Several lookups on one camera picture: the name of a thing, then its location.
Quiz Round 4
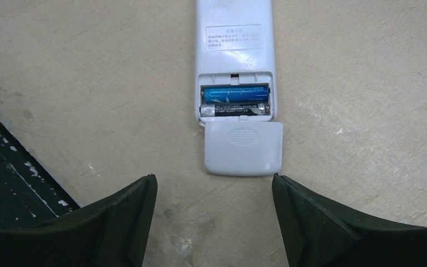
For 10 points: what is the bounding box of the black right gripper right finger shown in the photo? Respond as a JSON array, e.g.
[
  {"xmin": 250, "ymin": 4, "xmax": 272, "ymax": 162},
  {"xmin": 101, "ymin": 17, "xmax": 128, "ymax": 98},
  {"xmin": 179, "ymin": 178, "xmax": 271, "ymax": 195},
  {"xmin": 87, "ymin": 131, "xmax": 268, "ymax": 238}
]
[{"xmin": 272, "ymin": 174, "xmax": 427, "ymax": 266}]

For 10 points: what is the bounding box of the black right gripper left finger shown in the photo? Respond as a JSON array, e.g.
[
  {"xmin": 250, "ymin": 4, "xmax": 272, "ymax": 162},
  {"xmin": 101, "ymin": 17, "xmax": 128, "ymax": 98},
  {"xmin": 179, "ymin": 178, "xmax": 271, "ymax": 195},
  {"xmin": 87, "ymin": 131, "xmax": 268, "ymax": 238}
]
[{"xmin": 0, "ymin": 174, "xmax": 158, "ymax": 266}]

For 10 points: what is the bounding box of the white battery cover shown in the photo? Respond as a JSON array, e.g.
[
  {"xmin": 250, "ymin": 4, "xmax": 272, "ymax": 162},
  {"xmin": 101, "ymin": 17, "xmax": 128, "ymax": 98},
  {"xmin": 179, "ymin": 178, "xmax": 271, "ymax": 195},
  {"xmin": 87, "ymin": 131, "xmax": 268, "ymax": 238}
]
[{"xmin": 204, "ymin": 121, "xmax": 284, "ymax": 176}]

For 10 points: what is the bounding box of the black AAA battery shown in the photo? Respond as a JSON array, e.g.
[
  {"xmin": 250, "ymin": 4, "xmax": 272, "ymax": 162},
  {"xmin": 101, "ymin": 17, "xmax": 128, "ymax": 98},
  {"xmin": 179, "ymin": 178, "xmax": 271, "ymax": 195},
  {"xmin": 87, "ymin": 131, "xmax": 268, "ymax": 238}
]
[{"xmin": 199, "ymin": 103, "xmax": 270, "ymax": 117}]

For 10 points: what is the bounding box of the blue AAA battery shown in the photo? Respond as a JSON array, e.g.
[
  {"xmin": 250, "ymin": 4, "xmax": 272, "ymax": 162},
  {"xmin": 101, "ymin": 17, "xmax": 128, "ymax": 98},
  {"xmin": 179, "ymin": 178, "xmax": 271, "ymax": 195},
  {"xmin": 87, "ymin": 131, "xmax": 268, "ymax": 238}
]
[{"xmin": 201, "ymin": 86, "xmax": 270, "ymax": 104}]

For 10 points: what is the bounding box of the white remote control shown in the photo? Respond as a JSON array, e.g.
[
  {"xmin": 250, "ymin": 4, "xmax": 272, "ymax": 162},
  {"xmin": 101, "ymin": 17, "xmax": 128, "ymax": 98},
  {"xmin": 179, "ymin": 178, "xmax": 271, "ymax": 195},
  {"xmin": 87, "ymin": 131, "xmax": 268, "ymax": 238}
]
[{"xmin": 194, "ymin": 1, "xmax": 279, "ymax": 126}]

